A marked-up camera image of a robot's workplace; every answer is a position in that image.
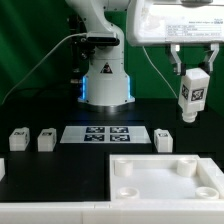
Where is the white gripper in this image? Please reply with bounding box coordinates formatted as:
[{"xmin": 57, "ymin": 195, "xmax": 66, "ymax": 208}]
[{"xmin": 126, "ymin": 0, "xmax": 224, "ymax": 76}]

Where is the white square table top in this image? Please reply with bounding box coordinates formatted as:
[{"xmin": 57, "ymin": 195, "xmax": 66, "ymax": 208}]
[{"xmin": 109, "ymin": 154, "xmax": 220, "ymax": 201}]

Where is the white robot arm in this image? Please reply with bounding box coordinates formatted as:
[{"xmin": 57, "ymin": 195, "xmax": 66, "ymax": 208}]
[{"xmin": 65, "ymin": 0, "xmax": 224, "ymax": 108}]

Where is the white right fence block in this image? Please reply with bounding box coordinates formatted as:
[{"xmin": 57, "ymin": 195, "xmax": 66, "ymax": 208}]
[{"xmin": 197, "ymin": 158, "xmax": 224, "ymax": 199}]

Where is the white fence block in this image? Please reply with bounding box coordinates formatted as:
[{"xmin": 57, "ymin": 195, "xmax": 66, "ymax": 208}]
[
  {"xmin": 197, "ymin": 158, "xmax": 224, "ymax": 199},
  {"xmin": 0, "ymin": 158, "xmax": 5, "ymax": 181}
]

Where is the white sheet with tags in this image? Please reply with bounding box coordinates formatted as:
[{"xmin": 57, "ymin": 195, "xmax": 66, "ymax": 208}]
[{"xmin": 60, "ymin": 126, "xmax": 151, "ymax": 144}]

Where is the white left fence block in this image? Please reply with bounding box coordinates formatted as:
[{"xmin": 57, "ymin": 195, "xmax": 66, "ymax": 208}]
[{"xmin": 0, "ymin": 158, "xmax": 5, "ymax": 181}]

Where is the white cable right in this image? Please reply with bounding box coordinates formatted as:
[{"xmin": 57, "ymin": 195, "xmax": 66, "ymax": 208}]
[{"xmin": 141, "ymin": 45, "xmax": 179, "ymax": 100}]

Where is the white cable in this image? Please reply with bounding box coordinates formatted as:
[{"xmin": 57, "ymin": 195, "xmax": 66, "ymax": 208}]
[
  {"xmin": 1, "ymin": 32, "xmax": 88, "ymax": 106},
  {"xmin": 141, "ymin": 45, "xmax": 179, "ymax": 100}
]

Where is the white cable left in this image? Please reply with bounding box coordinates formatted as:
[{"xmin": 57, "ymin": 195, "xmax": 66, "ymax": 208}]
[{"xmin": 1, "ymin": 32, "xmax": 88, "ymax": 106}]

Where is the white front fence wall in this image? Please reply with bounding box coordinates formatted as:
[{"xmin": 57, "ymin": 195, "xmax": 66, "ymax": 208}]
[{"xmin": 0, "ymin": 199, "xmax": 224, "ymax": 224}]

